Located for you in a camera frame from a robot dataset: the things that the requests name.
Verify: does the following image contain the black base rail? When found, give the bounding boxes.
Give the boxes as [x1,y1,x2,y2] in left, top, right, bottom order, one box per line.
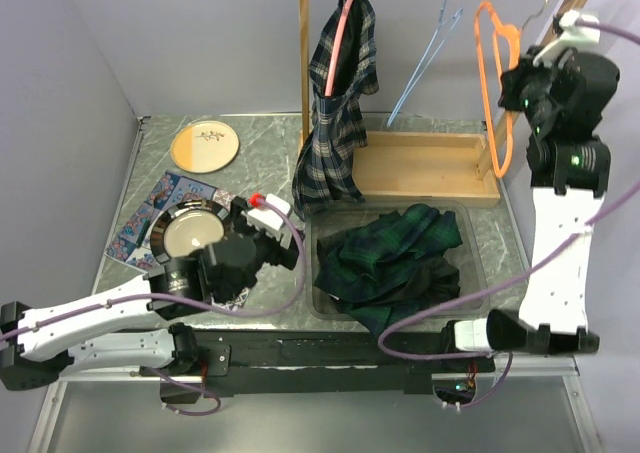
[161,330,496,397]

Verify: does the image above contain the green navy plaid skirt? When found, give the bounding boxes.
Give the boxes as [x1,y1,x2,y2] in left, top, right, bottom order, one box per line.
[314,203,463,337]

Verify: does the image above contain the light blue wire hanger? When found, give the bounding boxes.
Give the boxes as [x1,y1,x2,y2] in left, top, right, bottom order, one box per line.
[386,0,464,127]

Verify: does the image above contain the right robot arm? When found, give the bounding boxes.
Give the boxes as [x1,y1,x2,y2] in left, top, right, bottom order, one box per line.
[437,47,620,372]

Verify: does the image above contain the wooden clothes rack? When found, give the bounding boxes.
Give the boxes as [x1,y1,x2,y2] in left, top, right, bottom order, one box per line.
[299,0,587,208]

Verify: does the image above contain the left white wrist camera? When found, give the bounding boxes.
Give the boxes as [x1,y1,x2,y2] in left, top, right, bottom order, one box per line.
[246,193,293,244]

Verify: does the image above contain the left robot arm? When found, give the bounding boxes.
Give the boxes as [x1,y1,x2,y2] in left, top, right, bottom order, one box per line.
[1,194,303,391]

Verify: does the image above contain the blue patterned placemat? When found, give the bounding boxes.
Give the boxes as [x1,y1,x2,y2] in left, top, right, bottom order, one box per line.
[104,170,256,314]

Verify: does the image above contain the dark green pen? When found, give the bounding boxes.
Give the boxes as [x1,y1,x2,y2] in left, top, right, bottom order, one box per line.
[135,218,149,248]

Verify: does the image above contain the navy beige plaid skirt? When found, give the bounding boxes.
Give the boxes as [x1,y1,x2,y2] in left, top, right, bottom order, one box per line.
[291,0,379,219]

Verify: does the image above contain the pink hanger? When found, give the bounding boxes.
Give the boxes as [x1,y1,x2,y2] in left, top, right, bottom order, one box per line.
[324,0,362,97]

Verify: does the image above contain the beige round plate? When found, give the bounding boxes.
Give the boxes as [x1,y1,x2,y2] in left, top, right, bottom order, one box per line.
[170,121,240,174]

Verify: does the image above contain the clear plastic bin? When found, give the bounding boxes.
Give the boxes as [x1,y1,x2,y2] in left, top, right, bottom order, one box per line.
[305,197,487,322]

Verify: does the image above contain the black rimmed plate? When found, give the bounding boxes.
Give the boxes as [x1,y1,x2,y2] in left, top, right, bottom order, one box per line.
[149,199,231,263]

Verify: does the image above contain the orange plastic hanger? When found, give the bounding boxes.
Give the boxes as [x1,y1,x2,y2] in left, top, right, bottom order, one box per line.
[473,0,549,179]

